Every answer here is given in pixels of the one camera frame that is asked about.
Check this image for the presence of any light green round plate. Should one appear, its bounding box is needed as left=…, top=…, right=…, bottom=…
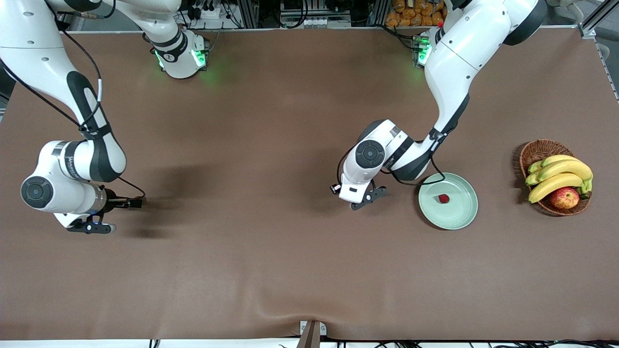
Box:
left=418, top=173, right=479, bottom=231

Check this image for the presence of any brown table mat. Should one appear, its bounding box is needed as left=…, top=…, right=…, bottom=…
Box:
left=0, top=27, right=619, bottom=341

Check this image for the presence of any white terminal block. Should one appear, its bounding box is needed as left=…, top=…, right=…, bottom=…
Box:
left=280, top=17, right=352, bottom=29

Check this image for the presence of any pile of orange buns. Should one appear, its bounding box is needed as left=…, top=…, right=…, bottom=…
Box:
left=385, top=0, right=446, bottom=27

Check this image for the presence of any white power strip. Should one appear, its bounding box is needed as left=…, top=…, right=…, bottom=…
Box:
left=192, top=4, right=224, bottom=21

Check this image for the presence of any brown wicker basket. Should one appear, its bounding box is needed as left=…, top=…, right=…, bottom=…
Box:
left=519, top=140, right=592, bottom=217

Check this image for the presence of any yellow banana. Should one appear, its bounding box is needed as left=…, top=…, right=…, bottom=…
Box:
left=541, top=155, right=579, bottom=168
left=528, top=173, right=592, bottom=204
left=538, top=159, right=593, bottom=182

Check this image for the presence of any red yellow apple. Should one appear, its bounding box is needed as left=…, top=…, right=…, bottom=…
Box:
left=549, top=187, right=580, bottom=210

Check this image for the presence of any metal clamp bracket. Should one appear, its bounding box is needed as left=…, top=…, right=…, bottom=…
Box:
left=299, top=320, right=327, bottom=348

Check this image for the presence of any aluminium frame profile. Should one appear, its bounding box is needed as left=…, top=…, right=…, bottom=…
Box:
left=372, top=0, right=390, bottom=27
left=578, top=0, right=619, bottom=40
left=239, top=0, right=259, bottom=29

